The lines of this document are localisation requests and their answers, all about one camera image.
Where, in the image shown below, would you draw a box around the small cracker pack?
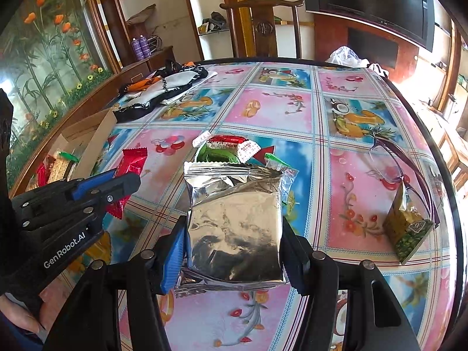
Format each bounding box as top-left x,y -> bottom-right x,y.
47,151 -> 79,184

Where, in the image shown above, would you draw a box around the dark red foil packet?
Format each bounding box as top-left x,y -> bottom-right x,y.
106,147 -> 147,219

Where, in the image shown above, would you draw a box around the large silver foil snack bag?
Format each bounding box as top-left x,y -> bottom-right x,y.
175,162 -> 286,296

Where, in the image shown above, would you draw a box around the person's left hand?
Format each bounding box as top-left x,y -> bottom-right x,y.
1,277 -> 70,334

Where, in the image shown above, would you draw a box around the green yellow snack packet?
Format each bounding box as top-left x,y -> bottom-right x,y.
382,181 -> 435,265

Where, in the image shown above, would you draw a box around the brown cardboard box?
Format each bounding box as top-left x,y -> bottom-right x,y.
8,109 -> 119,198

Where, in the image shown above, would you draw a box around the colourful fruit print tablecloth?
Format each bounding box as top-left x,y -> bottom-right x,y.
58,59 -> 458,351

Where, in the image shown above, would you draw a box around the purple framed eyeglasses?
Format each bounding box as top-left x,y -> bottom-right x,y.
369,136 -> 440,227

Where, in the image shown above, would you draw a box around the black white orange cloth bag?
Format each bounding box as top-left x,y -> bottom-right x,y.
114,59 -> 209,124

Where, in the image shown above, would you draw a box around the wooden side cabinet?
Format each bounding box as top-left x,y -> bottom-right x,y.
118,46 -> 175,83

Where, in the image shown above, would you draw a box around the green foil packet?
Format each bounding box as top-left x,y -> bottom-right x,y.
195,144 -> 240,163

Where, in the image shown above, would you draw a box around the purple spray can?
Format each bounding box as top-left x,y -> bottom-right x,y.
131,37 -> 144,60
139,35 -> 151,58

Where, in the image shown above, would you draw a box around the white plastic bag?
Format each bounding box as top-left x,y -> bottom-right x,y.
326,46 -> 390,78

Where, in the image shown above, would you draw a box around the black items on shelf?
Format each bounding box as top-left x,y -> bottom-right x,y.
197,11 -> 228,35

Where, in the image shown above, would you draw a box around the wooden chair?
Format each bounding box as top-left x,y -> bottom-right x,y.
220,0 -> 304,59

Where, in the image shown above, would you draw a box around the black television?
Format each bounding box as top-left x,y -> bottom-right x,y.
304,0 -> 435,51

